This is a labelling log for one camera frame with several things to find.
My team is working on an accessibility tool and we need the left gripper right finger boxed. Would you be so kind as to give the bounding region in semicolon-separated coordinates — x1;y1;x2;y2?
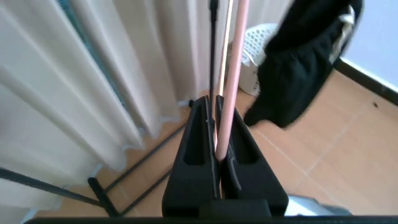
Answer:
216;95;289;217

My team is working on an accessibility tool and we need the black garment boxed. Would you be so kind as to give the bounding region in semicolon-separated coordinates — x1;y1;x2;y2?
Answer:
243;0;364;129

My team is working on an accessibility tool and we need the pink clothes hanger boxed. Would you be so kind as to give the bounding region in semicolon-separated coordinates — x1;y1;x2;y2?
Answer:
213;0;251;162

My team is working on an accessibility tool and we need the black clothes rack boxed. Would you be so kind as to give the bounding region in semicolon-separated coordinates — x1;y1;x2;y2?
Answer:
0;0;219;218

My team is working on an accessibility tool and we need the white laundry basket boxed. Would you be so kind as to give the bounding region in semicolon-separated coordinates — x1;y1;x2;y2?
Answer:
228;23;280;97

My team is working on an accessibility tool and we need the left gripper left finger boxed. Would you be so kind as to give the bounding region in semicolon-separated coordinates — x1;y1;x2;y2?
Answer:
162;95;219;218

